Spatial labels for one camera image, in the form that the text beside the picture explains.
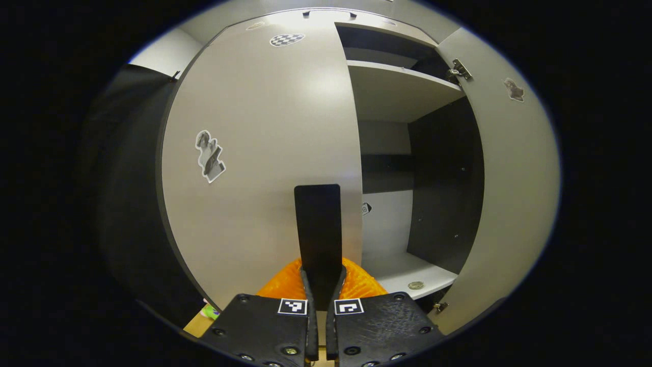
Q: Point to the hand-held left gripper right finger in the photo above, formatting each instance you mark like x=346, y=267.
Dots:
x=331, y=336

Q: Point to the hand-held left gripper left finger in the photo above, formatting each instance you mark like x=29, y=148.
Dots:
x=311, y=336

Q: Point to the grey shoe cabinet door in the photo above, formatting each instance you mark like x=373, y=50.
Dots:
x=509, y=204
x=254, y=153

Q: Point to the grey double-door shoe cabinet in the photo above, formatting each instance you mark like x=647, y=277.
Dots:
x=443, y=178

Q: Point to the metal door hinge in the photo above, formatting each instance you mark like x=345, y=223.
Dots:
x=440, y=307
x=460, y=70

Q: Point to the grey cabinet drawer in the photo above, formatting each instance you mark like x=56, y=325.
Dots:
x=377, y=19

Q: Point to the black backdrop cloth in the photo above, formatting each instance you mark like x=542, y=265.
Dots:
x=127, y=204

